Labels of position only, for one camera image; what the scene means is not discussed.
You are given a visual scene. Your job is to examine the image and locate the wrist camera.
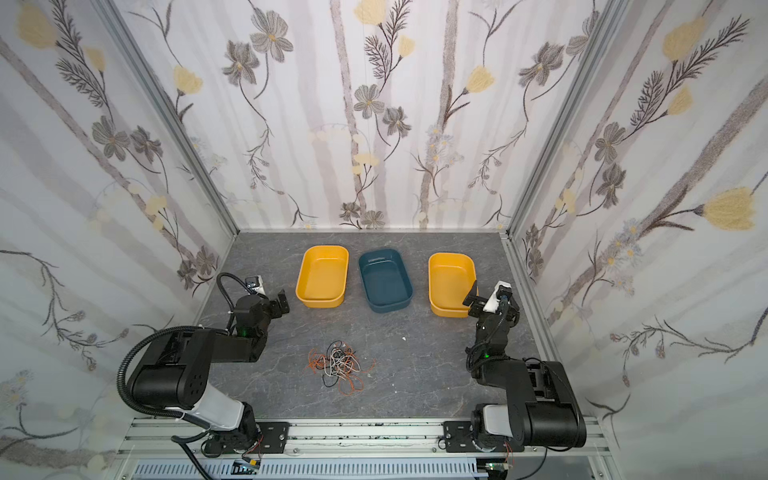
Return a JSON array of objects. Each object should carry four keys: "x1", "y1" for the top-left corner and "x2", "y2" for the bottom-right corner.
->
[
  {"x1": 244, "y1": 275, "x2": 266, "y2": 296},
  {"x1": 483, "y1": 281, "x2": 513, "y2": 314}
]

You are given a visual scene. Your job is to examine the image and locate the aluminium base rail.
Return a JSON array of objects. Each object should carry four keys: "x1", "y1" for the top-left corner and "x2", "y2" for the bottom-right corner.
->
[{"x1": 113, "y1": 417, "x2": 619, "y2": 480}]

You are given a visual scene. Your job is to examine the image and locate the right yellow plastic tray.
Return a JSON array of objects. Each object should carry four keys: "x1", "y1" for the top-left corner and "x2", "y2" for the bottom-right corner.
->
[{"x1": 428, "y1": 252, "x2": 477, "y2": 318}]

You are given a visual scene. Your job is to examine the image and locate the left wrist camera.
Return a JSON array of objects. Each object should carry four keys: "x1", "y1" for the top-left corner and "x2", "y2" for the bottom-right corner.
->
[{"x1": 244, "y1": 275, "x2": 266, "y2": 296}]

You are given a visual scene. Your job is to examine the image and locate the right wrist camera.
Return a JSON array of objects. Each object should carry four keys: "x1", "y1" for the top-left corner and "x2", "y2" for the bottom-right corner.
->
[{"x1": 483, "y1": 281, "x2": 513, "y2": 314}]

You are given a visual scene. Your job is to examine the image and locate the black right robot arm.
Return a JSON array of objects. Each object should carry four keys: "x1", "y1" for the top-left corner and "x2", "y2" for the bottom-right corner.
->
[{"x1": 463, "y1": 281, "x2": 587, "y2": 452}]

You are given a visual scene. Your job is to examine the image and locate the left yellow plastic tray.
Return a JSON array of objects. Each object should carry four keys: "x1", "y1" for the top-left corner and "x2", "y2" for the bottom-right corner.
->
[{"x1": 295, "y1": 245, "x2": 349, "y2": 309}]

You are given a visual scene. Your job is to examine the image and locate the yellow plastic tray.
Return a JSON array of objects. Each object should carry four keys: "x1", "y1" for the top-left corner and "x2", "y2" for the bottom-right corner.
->
[
  {"x1": 428, "y1": 252, "x2": 477, "y2": 318},
  {"x1": 295, "y1": 245, "x2": 349, "y2": 309}
]

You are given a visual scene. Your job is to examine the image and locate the teal plastic tray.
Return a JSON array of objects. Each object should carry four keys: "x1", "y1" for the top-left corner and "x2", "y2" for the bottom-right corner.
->
[{"x1": 358, "y1": 248, "x2": 413, "y2": 314}]

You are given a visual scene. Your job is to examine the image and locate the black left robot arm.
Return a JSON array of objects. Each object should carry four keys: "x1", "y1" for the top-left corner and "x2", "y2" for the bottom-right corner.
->
[{"x1": 116, "y1": 272, "x2": 290, "y2": 458}]

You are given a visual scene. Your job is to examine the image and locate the black white cables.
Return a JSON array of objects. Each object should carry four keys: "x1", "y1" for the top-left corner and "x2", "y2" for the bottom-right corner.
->
[{"x1": 321, "y1": 340, "x2": 364, "y2": 389}]

